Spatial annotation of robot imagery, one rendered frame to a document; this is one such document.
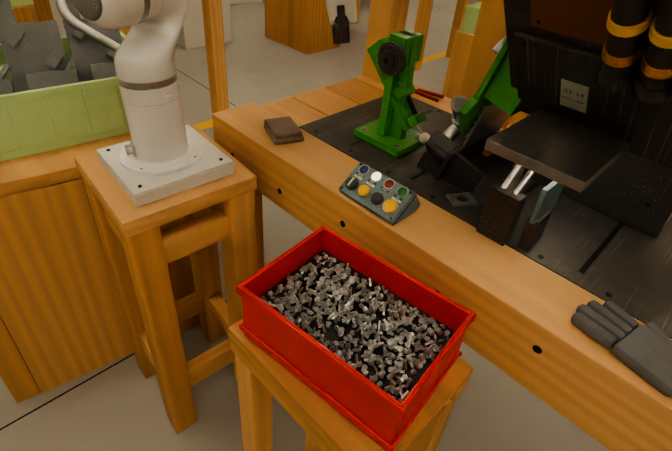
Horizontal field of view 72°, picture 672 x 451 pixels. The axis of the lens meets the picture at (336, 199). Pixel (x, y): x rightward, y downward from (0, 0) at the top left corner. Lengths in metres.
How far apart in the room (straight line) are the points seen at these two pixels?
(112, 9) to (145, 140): 0.29
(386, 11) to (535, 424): 1.45
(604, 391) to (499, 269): 0.24
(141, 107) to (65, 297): 0.75
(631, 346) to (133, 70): 0.99
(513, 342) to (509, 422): 0.95
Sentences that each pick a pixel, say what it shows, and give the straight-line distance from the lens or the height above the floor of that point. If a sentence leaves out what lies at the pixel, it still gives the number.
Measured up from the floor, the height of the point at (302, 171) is 0.90.
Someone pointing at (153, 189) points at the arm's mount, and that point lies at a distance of 1.06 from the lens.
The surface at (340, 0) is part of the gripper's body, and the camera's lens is 0.81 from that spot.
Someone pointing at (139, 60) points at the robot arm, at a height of 1.13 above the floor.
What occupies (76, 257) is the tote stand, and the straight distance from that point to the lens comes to 1.53.
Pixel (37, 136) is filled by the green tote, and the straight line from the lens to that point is 1.45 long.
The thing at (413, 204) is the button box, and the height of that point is 0.93.
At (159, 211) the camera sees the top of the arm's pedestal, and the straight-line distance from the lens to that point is 1.05.
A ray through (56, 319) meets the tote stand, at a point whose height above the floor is 0.29.
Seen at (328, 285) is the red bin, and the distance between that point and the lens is 0.80.
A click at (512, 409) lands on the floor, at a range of 1.84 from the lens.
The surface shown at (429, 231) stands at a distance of 0.92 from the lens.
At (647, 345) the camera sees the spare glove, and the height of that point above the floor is 0.93.
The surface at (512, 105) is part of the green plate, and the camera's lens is 0.96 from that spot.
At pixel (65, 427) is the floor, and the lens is 1.80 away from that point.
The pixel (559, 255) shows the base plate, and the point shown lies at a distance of 0.98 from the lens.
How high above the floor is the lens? 1.47
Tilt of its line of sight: 36 degrees down
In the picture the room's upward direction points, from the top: 5 degrees clockwise
